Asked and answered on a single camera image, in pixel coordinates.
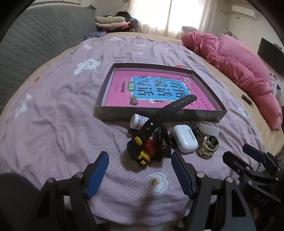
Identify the purple printed bed sheet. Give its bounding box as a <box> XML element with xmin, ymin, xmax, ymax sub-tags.
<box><xmin>0</xmin><ymin>33</ymin><xmax>267</xmax><ymax>231</ymax></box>

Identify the white bottle cap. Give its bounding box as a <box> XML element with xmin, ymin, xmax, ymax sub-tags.
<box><xmin>198</xmin><ymin>123</ymin><xmax>220</xmax><ymax>137</ymax></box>

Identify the white air conditioner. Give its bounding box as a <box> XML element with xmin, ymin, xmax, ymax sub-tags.
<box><xmin>231</xmin><ymin>5</ymin><xmax>255</xmax><ymax>18</ymax></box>

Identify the white earbuds case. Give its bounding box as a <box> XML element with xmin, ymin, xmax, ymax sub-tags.
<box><xmin>173</xmin><ymin>125</ymin><xmax>198</xmax><ymax>153</ymax></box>

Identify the small dark rectangular tag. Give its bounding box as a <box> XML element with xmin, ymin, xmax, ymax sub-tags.
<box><xmin>242</xmin><ymin>95</ymin><xmax>254</xmax><ymax>108</ymax></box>

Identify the grey quilted sofa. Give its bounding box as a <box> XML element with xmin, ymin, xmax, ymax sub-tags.
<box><xmin>0</xmin><ymin>6</ymin><xmax>98</xmax><ymax>114</ymax></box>

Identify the pink folded blanket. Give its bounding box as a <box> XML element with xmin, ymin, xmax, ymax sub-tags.
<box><xmin>96</xmin><ymin>22</ymin><xmax>127</xmax><ymax>28</ymax></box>

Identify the grey pillow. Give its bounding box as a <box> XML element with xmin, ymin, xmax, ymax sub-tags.
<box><xmin>181</xmin><ymin>26</ymin><xmax>197</xmax><ymax>36</ymax></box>

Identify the pink book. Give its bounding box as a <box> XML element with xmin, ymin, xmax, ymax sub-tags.
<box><xmin>105</xmin><ymin>71</ymin><xmax>217</xmax><ymax>111</ymax></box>

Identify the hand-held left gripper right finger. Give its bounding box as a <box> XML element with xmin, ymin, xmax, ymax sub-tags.
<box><xmin>171</xmin><ymin>151</ymin><xmax>258</xmax><ymax>231</ymax></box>

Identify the black and yellow wristwatch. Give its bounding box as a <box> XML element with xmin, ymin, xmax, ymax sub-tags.
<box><xmin>126</xmin><ymin>94</ymin><xmax>198</xmax><ymax>166</ymax></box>

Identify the beige folded blanket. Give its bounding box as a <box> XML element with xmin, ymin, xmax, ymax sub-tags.
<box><xmin>95</xmin><ymin>16</ymin><xmax>126</xmax><ymax>24</ymax></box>

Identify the pink quilt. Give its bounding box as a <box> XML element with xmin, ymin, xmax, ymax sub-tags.
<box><xmin>181</xmin><ymin>31</ymin><xmax>283</xmax><ymax>130</ymax></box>

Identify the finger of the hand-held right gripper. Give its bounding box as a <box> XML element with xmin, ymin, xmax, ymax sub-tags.
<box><xmin>222</xmin><ymin>151</ymin><xmax>254</xmax><ymax>178</ymax></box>
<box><xmin>242</xmin><ymin>143</ymin><xmax>281</xmax><ymax>174</ymax></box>

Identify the blue floral cloth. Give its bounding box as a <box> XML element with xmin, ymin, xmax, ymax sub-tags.
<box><xmin>84</xmin><ymin>31</ymin><xmax>107</xmax><ymax>41</ymax></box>

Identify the red lighter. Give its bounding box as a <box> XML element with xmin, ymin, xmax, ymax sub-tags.
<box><xmin>144</xmin><ymin>139</ymin><xmax>157</xmax><ymax>156</ymax></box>

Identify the shallow grey cardboard box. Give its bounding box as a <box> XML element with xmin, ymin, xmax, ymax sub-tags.
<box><xmin>96</xmin><ymin>63</ymin><xmax>228</xmax><ymax>122</ymax></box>

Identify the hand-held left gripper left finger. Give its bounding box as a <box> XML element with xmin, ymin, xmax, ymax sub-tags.
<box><xmin>29</xmin><ymin>151</ymin><xmax>110</xmax><ymax>231</ymax></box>

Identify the black television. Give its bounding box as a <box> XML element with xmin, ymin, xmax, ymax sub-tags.
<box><xmin>257</xmin><ymin>37</ymin><xmax>284</xmax><ymax>77</ymax></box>

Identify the pile of dark clothes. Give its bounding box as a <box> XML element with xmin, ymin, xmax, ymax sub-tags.
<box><xmin>99</xmin><ymin>11</ymin><xmax>139</xmax><ymax>34</ymax></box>

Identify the white pill bottle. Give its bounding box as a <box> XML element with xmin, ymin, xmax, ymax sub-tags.
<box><xmin>130</xmin><ymin>114</ymin><xmax>151</xmax><ymax>130</ymax></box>

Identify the white curtain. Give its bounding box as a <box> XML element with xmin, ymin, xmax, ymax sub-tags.
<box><xmin>131</xmin><ymin>0</ymin><xmax>231</xmax><ymax>37</ymax></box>

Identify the black toothed hair clip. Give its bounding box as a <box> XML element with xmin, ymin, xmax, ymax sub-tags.
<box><xmin>155</xmin><ymin>128</ymin><xmax>176</xmax><ymax>161</ymax></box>

